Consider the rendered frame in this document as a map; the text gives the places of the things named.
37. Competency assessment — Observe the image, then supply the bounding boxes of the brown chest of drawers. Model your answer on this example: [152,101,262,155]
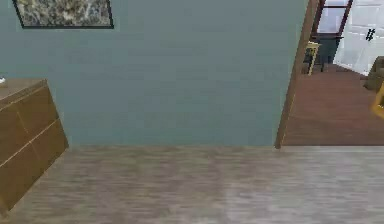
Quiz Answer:
[0,78,70,217]

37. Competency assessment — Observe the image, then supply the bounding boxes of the yellow wooden furniture piece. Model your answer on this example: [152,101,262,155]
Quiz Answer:
[371,83,384,120]

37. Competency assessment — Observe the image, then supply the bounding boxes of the black framed wall picture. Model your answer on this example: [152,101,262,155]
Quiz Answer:
[11,0,115,30]

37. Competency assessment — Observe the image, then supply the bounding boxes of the olive brown armchair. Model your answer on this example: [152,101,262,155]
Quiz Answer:
[363,56,384,93]

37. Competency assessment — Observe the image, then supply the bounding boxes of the dark framed window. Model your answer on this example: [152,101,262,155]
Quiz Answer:
[311,0,354,38]

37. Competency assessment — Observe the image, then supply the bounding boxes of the white room door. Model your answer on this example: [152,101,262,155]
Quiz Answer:
[333,0,384,76]

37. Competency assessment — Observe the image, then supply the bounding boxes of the yellow wooden chair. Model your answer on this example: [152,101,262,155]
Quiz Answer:
[301,41,322,77]

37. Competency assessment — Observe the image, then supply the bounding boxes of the dark green table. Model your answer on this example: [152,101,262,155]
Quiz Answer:
[311,35,344,73]

